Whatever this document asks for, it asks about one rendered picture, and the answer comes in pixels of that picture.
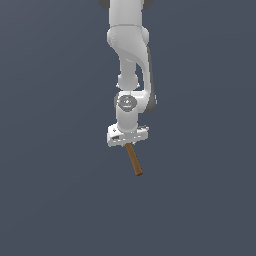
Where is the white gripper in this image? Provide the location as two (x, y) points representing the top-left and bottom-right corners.
(106, 123), (150, 148)

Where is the brown wooden stick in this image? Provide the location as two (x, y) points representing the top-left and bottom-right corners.
(125, 142), (144, 177)

